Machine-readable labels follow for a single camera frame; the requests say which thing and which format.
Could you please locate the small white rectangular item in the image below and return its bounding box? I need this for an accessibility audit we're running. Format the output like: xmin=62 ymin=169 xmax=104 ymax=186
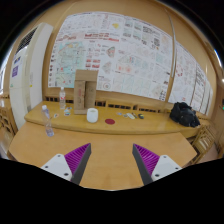
xmin=127 ymin=113 xmax=135 ymax=119

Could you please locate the black bag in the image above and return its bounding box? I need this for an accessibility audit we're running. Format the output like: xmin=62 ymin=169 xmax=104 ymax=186
xmin=170 ymin=102 xmax=200 ymax=128

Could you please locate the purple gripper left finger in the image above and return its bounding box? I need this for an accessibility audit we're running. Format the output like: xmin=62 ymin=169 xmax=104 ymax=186
xmin=42 ymin=143 xmax=91 ymax=185

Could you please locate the wooden chair left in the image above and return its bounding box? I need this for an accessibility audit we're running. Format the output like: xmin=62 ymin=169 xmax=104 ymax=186
xmin=0 ymin=107 xmax=18 ymax=136

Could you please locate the small dark round item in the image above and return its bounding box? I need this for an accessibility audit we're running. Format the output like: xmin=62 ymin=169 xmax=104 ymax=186
xmin=138 ymin=114 xmax=144 ymax=119

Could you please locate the clear plastic water bottle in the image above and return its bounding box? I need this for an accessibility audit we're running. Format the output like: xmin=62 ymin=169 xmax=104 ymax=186
xmin=41 ymin=105 xmax=54 ymax=137

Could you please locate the right wall poster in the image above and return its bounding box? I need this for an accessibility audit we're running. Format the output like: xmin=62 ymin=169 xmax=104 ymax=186
xmin=168 ymin=42 xmax=213 ymax=115

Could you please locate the brown cardboard box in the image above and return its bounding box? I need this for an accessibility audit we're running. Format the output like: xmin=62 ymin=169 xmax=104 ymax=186
xmin=74 ymin=70 xmax=98 ymax=114

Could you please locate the wooden chair right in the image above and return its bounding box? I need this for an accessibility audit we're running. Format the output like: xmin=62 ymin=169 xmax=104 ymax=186
xmin=190 ymin=125 xmax=218 ymax=165

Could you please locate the wooden chair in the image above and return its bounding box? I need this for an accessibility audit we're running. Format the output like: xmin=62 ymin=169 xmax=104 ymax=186
xmin=190 ymin=125 xmax=218 ymax=165
xmin=0 ymin=107 xmax=18 ymax=136

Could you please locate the white cup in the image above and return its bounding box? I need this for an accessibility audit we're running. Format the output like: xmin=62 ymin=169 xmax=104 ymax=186
xmin=87 ymin=108 xmax=98 ymax=123

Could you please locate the large wall poster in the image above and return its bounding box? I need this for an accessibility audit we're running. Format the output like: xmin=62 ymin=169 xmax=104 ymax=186
xmin=48 ymin=12 xmax=173 ymax=101

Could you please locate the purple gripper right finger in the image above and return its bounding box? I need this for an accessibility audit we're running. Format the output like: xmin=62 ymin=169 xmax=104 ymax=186
xmin=132 ymin=144 xmax=181 ymax=185

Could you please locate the blue sticker card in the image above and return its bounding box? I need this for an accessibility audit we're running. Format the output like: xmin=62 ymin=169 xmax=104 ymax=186
xmin=64 ymin=109 xmax=71 ymax=116

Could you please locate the red round coaster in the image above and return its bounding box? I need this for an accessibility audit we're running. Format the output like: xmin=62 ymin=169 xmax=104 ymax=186
xmin=105 ymin=119 xmax=115 ymax=125

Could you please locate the red-labelled water bottle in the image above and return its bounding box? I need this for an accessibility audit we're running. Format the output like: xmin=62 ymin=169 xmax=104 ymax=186
xmin=59 ymin=87 xmax=66 ymax=109

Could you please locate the white air conditioner cabinet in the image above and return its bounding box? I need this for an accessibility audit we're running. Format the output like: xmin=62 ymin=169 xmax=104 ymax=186
xmin=9 ymin=23 xmax=53 ymax=129

